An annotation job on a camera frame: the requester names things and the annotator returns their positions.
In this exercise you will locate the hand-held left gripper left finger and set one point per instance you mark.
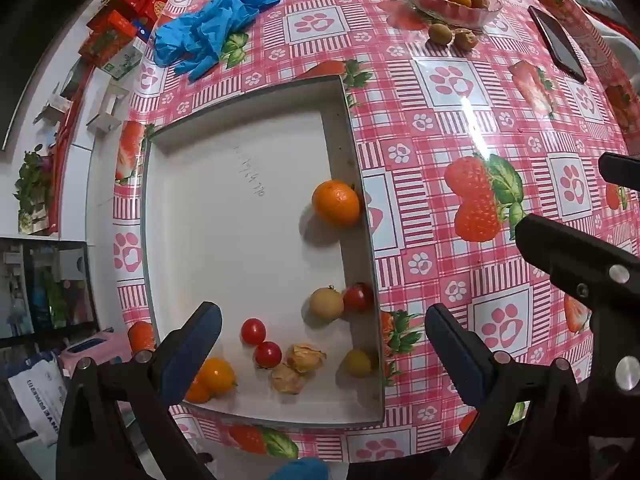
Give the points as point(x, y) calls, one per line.
point(195, 347)

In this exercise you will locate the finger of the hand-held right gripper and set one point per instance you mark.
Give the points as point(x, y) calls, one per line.
point(622, 170)
point(555, 245)

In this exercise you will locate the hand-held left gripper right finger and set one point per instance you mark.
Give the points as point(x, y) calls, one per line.
point(455, 352)

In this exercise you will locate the small orange fruit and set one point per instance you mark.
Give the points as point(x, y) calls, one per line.
point(218, 375)
point(199, 393)

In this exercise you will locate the red cherry tomato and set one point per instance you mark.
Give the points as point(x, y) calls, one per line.
point(268, 354)
point(253, 331)

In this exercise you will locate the tan fruit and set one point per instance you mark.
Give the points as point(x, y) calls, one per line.
point(358, 363)

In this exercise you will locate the dried husk physalis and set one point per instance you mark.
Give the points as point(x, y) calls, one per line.
point(305, 358)
point(288, 380)

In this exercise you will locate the red tomato with stem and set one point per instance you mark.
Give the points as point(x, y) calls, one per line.
point(358, 298)

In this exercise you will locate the white rectangular tray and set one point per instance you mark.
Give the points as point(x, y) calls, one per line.
point(235, 220)

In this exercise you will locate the beige longan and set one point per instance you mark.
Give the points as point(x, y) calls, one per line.
point(326, 303)

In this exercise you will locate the pink plastic stool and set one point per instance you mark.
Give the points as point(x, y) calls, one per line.
point(100, 349)

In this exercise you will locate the black smartphone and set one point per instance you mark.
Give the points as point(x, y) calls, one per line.
point(557, 42)

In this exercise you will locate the glass display cabinet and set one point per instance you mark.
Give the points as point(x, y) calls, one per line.
point(47, 290)

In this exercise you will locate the blue plastic item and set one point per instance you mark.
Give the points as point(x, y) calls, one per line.
point(300, 470)

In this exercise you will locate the white printed bag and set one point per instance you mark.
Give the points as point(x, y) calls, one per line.
point(37, 400)

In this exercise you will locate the pink checked strawberry tablecloth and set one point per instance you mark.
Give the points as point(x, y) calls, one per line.
point(425, 125)

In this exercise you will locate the large orange mandarin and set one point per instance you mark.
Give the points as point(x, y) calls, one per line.
point(336, 203)

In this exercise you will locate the brown walnut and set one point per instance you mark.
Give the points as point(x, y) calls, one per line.
point(465, 40)

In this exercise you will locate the brown nut in bowl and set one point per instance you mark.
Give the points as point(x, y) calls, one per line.
point(480, 0)

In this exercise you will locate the green-brown round fruit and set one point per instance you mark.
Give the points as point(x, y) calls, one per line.
point(440, 34)

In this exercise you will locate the green potted plant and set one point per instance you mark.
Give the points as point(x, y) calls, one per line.
point(32, 185)

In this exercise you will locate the white cardboard stand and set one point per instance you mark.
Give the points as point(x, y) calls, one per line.
point(54, 107)
point(106, 110)

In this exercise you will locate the green and white carton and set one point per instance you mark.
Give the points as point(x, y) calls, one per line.
point(124, 62)

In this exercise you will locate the blue disposable gloves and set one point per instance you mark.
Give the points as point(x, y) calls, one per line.
point(210, 25)

